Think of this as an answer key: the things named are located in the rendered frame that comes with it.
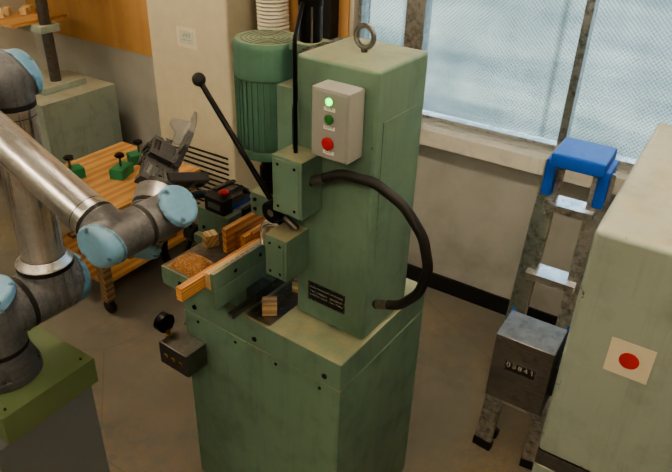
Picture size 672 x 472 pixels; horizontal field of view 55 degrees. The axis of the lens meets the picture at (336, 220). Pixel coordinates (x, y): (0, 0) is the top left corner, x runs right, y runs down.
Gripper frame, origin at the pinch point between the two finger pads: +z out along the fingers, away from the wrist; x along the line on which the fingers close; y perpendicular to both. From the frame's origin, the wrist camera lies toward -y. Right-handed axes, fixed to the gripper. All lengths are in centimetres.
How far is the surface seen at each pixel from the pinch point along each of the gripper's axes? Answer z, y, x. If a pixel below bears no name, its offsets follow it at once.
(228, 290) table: -28.1, -30.3, 18.4
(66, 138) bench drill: 111, -6, 201
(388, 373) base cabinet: -38, -82, 10
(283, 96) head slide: 6.5, -14.9, -20.5
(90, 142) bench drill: 118, -19, 206
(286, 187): -15.5, -21.7, -17.5
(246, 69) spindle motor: 12.1, -5.7, -16.2
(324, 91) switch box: -5.8, -13.4, -40.6
